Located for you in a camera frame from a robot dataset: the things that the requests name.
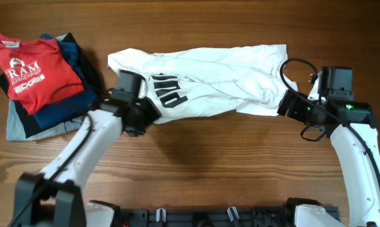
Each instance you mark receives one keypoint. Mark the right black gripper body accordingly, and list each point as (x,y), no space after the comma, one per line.
(301,108)

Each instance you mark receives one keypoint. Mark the grey folded shirt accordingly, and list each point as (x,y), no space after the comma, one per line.
(22,126)

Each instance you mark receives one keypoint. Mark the black folded shirt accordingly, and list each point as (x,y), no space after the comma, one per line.
(49,83)

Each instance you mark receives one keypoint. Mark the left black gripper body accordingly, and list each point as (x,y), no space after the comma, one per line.
(146,113)

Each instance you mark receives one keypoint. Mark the navy blue folded shirt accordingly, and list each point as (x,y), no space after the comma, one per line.
(65,110)

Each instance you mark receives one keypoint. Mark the red folded printed t-shirt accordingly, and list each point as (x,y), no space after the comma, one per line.
(37,72)

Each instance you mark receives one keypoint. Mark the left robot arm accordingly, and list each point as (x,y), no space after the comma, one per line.
(53,197)

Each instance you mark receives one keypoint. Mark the white t-shirt black print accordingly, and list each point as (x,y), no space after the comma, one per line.
(203,82)

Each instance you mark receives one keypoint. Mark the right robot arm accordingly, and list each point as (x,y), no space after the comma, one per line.
(352,129)

